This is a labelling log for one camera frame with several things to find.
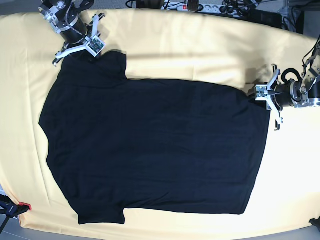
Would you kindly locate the black box behind table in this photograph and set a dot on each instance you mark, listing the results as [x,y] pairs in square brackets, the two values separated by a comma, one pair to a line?
[265,18]

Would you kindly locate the black red table clamp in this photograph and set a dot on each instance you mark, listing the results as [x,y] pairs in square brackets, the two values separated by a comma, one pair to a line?
[12,210]

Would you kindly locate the white power strip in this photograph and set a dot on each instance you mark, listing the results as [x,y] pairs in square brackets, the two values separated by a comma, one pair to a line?
[203,8]

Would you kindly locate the black T-shirt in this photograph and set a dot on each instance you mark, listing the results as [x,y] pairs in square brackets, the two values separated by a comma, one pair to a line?
[161,144]

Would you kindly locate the black clamp at right corner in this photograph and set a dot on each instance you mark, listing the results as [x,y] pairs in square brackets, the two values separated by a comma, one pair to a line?
[315,222]

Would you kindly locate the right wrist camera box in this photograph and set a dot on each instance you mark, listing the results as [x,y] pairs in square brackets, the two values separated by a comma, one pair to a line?
[95,46]

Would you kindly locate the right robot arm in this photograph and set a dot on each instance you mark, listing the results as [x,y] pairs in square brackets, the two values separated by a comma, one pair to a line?
[64,18]

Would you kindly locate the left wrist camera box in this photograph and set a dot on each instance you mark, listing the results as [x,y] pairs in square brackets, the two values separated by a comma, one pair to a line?
[261,92]

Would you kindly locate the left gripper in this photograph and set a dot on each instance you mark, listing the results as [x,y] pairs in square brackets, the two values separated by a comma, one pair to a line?
[284,95]

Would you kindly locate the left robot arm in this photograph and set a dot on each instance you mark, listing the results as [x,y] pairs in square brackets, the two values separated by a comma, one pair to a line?
[300,90]

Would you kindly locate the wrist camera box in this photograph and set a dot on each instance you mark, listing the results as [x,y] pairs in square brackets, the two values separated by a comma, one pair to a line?
[261,92]
[95,46]

